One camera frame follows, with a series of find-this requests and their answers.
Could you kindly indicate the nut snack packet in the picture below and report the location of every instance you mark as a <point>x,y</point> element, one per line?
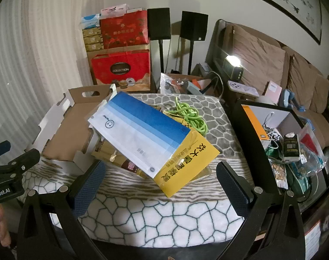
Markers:
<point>278,174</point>

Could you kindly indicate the orange box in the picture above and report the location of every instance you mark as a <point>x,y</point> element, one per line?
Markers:
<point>253,122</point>

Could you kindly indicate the portable lamp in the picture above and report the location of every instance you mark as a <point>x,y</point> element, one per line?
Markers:
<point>234,71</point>

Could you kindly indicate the blue white face mask pack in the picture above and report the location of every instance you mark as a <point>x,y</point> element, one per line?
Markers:
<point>132,124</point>

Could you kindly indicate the blue tissue pack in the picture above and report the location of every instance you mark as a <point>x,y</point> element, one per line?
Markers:
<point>90,21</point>

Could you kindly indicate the white brown cardboard tray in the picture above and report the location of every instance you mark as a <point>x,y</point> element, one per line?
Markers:
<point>69,124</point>

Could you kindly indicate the small gold packet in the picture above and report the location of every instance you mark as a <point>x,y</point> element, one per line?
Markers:
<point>171,113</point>

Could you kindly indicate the brown sofa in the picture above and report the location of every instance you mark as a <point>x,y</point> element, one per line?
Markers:
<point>313,124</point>

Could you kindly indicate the white curtain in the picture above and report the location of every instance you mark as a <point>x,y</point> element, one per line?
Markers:
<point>31,59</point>

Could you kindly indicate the red gift bag brown base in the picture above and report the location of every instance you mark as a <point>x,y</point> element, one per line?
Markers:
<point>107,65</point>

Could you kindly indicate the large gold snack bag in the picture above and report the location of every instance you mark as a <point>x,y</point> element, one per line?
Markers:
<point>107,151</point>

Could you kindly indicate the grey white patterned blanket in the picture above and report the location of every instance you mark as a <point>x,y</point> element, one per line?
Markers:
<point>153,222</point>

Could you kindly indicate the red gift box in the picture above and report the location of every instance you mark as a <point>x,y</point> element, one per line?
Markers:
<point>121,32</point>

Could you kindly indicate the yellow booklet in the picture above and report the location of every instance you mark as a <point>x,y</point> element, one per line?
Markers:
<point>186,168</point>

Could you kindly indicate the black storage box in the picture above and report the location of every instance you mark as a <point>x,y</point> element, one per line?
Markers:
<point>240,130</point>

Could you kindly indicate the pink tissue pack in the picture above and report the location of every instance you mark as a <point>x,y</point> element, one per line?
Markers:
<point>113,10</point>

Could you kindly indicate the pink box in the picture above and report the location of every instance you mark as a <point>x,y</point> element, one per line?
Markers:
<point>272,92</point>

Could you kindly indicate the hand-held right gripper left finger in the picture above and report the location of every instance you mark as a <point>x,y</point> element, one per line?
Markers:
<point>90,187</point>

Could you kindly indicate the person's left hand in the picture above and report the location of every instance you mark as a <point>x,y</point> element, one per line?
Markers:
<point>0,227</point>

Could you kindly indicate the dark glass panel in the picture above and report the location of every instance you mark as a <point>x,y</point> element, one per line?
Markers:
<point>215,46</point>

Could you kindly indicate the gold box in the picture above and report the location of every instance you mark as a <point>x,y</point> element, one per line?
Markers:
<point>91,31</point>
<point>93,40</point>
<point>94,48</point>

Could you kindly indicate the black gold packet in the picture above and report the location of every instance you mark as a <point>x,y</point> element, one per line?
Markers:
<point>290,147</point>

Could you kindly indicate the black speaker stand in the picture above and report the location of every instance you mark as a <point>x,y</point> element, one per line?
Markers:
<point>161,57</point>
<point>191,57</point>

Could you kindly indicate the clear phone case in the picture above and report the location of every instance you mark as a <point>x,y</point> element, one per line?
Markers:
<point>203,174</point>

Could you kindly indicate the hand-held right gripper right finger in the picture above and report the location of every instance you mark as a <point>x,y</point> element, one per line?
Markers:
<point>232,189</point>

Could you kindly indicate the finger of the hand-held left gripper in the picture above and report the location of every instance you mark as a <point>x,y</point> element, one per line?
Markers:
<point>26,158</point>
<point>0,149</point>

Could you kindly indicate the black speaker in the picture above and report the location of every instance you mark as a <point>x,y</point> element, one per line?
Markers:
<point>193,25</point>
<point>159,23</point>

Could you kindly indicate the clear bag red packet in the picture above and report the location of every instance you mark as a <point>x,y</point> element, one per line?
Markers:
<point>310,146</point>

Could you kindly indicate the brown sofa cushion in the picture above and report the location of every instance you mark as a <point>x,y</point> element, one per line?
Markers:
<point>301,78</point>
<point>320,94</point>
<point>256,54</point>

